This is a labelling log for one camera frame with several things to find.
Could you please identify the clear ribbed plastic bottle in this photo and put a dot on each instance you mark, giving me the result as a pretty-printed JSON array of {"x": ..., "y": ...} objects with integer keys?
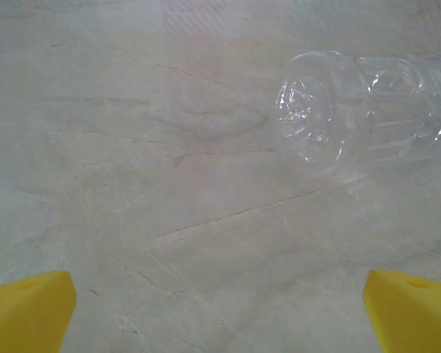
[{"x": 323, "y": 110}]

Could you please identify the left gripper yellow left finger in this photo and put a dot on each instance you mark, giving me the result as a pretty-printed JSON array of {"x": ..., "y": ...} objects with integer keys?
[{"x": 25, "y": 316}]

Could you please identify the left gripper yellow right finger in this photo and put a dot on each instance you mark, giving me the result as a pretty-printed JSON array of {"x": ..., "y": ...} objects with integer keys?
[{"x": 411, "y": 320}]

